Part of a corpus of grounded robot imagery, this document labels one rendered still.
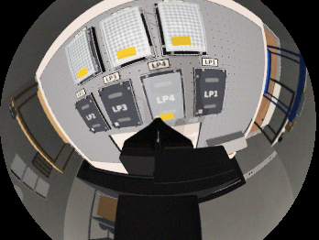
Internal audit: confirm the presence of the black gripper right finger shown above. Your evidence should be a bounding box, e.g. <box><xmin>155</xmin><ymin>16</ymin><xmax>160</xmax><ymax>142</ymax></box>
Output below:
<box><xmin>158</xmin><ymin>117</ymin><xmax>194</xmax><ymax>149</ymax></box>

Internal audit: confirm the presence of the grey perforated base plate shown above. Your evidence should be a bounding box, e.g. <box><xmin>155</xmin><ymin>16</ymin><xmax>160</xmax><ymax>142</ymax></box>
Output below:
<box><xmin>39</xmin><ymin>0</ymin><xmax>265</xmax><ymax>163</ymax></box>

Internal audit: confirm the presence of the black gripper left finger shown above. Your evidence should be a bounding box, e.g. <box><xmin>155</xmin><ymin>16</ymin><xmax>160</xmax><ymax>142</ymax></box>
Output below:
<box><xmin>122</xmin><ymin>117</ymin><xmax>158</xmax><ymax>149</ymax></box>

